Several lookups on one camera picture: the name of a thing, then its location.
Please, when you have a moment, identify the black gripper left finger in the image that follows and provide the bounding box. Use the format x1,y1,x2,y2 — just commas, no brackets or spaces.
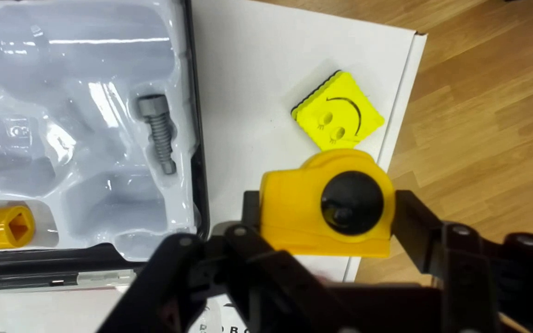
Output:
96,188,342,333

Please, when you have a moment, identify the white cardboard box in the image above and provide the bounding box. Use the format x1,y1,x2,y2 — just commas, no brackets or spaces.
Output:
0,0,429,333

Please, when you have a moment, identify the clear plastic case lid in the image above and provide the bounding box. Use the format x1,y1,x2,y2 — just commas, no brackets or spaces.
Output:
0,270,138,333

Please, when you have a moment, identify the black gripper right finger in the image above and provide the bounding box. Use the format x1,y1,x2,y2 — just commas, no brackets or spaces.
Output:
392,190,533,333

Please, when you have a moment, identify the black toy case white tray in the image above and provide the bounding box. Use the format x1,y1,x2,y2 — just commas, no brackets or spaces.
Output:
0,0,212,292

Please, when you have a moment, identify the yellow toy block round knob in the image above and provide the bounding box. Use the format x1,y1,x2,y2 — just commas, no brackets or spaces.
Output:
258,146,397,259

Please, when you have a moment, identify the grey toy screw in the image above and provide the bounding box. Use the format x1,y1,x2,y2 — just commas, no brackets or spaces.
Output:
134,92,179,177

